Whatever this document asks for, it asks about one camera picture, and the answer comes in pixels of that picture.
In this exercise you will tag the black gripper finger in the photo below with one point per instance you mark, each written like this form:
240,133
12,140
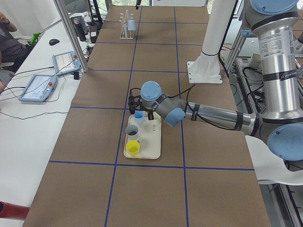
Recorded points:
132,109

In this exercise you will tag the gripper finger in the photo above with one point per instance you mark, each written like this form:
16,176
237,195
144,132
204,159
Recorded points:
150,115

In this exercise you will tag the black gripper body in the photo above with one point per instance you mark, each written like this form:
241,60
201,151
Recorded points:
148,111

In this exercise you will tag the light blue plastic cup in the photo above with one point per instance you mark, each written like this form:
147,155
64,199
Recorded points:
131,25

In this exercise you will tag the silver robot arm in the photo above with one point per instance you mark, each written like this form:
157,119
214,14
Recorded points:
280,126

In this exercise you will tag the grey plastic cup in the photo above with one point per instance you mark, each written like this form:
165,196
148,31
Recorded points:
132,132

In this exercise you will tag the yellow plastic cup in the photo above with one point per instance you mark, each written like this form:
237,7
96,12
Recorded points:
133,147

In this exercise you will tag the cream plastic tray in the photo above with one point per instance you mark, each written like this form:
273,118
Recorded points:
149,137

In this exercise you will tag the far blue teach pendant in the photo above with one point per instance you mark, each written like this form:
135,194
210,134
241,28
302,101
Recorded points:
65,63

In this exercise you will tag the blue teach pendant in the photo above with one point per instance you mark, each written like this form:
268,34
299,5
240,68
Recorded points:
65,63
39,88

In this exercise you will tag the black water bottle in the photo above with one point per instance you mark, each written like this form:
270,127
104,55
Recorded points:
79,30

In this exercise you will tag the near blue teach pendant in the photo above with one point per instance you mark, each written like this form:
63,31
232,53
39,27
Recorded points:
39,88

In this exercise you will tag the black computer mouse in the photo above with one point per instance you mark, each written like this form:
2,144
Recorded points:
53,42

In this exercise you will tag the white chair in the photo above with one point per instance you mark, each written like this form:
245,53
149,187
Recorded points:
269,168

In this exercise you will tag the seated person dark shirt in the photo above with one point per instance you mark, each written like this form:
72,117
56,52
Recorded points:
11,50

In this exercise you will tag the red cylinder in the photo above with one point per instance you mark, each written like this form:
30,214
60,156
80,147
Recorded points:
13,211

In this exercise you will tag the white wire cup rack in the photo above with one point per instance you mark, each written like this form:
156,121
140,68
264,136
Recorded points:
125,34

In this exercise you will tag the aluminium frame post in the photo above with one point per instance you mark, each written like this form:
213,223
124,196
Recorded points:
71,33

